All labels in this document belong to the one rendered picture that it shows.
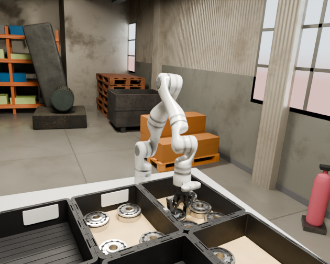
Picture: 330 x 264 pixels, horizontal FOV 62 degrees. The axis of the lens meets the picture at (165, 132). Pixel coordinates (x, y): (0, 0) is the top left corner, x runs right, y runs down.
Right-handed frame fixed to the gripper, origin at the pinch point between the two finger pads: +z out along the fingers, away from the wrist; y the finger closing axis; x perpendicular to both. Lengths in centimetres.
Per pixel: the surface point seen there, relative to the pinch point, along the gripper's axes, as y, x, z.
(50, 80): -67, -539, -6
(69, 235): 43.2, -11.7, 2.6
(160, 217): 13.1, 4.2, -4.4
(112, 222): 26.0, -11.6, 2.5
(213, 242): 0.9, 21.6, 0.1
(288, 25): -215, -102, -104
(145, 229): 16.5, -0.7, 2.5
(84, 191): 19, -66, 15
